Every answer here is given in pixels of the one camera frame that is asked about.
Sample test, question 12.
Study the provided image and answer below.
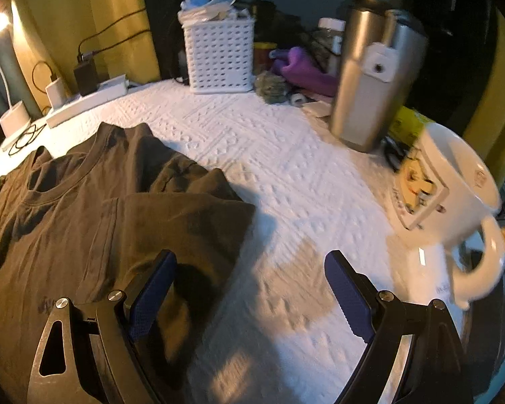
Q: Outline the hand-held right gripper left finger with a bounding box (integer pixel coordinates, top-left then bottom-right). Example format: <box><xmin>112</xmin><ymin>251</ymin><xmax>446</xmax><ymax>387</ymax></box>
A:
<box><xmin>27</xmin><ymin>249</ymin><xmax>178</xmax><ymax>404</ymax></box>

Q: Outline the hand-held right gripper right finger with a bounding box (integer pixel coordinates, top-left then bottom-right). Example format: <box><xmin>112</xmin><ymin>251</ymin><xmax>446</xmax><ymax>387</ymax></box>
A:
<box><xmin>324</xmin><ymin>250</ymin><xmax>474</xmax><ymax>404</ymax></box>

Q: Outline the dark brown t-shirt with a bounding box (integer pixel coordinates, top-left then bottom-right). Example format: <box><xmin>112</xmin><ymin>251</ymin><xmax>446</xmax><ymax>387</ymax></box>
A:
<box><xmin>0</xmin><ymin>122</ymin><xmax>257</xmax><ymax>404</ymax></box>

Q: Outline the white quilted bed cover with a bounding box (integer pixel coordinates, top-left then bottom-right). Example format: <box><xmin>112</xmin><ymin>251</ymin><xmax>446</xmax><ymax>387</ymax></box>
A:
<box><xmin>0</xmin><ymin>78</ymin><xmax>505</xmax><ymax>404</ymax></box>

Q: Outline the white printed mug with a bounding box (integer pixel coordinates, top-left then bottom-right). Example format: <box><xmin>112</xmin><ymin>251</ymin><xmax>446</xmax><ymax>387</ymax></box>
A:
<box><xmin>389</xmin><ymin>123</ymin><xmax>505</xmax><ymax>310</ymax></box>

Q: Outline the yellow packet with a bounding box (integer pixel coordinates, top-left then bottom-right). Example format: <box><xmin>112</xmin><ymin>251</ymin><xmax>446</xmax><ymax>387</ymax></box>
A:
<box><xmin>389</xmin><ymin>106</ymin><xmax>434</xmax><ymax>144</ymax></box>

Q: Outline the white paper card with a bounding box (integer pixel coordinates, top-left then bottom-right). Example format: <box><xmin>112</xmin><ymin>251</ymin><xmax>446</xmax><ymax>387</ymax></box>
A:
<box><xmin>303</xmin><ymin>101</ymin><xmax>335</xmax><ymax>117</ymax></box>

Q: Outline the stainless steel tumbler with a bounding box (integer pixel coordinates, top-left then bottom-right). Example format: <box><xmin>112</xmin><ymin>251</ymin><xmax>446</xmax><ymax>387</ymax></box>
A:
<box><xmin>385</xmin><ymin>8</ymin><xmax>429</xmax><ymax>135</ymax></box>
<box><xmin>329</xmin><ymin>0</ymin><xmax>394</xmax><ymax>153</ymax></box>

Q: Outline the white power strip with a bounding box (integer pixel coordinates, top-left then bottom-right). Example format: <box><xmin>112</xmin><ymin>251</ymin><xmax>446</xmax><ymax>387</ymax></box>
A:
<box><xmin>45</xmin><ymin>73</ymin><xmax>129</xmax><ymax>128</ymax></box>

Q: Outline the grey-green fuzzy cloth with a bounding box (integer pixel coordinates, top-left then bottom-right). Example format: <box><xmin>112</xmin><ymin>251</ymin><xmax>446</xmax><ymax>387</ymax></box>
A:
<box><xmin>254</xmin><ymin>71</ymin><xmax>290</xmax><ymax>104</ymax></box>

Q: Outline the white desk lamp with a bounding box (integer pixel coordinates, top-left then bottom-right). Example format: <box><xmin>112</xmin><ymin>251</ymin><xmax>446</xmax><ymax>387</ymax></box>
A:
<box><xmin>0</xmin><ymin>8</ymin><xmax>30</xmax><ymax>137</ymax></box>

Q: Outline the white charger block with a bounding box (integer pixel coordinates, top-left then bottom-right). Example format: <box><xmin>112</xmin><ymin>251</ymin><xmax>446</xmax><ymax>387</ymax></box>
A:
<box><xmin>45</xmin><ymin>78</ymin><xmax>67</xmax><ymax>108</ymax></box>

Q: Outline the black charger block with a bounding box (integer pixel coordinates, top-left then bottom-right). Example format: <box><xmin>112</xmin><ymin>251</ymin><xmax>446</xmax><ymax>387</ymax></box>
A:
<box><xmin>73</xmin><ymin>60</ymin><xmax>99</xmax><ymax>97</ymax></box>

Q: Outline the purple cloth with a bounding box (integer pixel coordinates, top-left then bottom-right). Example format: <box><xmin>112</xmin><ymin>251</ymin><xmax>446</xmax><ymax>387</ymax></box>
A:
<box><xmin>269</xmin><ymin>46</ymin><xmax>339</xmax><ymax>97</ymax></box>

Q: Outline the white perforated plastic basket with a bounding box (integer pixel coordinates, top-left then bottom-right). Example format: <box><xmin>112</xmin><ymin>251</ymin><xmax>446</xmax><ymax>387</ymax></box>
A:
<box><xmin>177</xmin><ymin>8</ymin><xmax>255</xmax><ymax>94</ymax></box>

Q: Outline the red jar with yellow lid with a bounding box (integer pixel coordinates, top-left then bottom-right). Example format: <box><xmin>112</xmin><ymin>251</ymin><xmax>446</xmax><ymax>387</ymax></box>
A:
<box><xmin>255</xmin><ymin>42</ymin><xmax>276</xmax><ymax>74</ymax></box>

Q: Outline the jar with white lid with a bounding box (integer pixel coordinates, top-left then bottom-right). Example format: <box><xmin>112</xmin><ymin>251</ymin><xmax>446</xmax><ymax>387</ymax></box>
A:
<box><xmin>317</xmin><ymin>18</ymin><xmax>346</xmax><ymax>57</ymax></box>

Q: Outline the yellow curtain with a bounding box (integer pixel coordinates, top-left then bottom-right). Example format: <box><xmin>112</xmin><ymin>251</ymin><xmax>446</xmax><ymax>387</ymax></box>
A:
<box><xmin>12</xmin><ymin>0</ymin><xmax>161</xmax><ymax>114</ymax></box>

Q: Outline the coiled black cable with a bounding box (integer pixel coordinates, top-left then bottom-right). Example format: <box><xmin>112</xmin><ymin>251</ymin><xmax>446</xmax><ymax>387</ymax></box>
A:
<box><xmin>6</xmin><ymin>122</ymin><xmax>43</xmax><ymax>156</ymax></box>

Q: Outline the thin black charger cable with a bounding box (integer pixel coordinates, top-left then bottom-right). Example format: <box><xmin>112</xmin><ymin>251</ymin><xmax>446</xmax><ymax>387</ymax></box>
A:
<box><xmin>31</xmin><ymin>61</ymin><xmax>57</xmax><ymax>91</ymax></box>

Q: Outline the black metal post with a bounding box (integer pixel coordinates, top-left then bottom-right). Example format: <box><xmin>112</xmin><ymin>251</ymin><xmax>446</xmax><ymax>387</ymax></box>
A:
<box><xmin>141</xmin><ymin>0</ymin><xmax>188</xmax><ymax>82</ymax></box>

